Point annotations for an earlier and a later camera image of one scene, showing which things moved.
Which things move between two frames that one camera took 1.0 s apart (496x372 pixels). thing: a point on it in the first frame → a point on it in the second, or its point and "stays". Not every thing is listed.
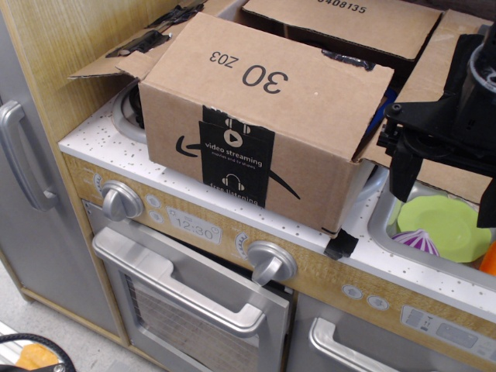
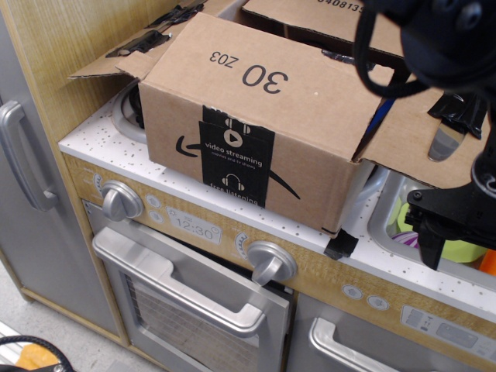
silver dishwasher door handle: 322,335 stays
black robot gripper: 459,122 → 466,211
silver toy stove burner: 129,113 stays
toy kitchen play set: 189,277 stays
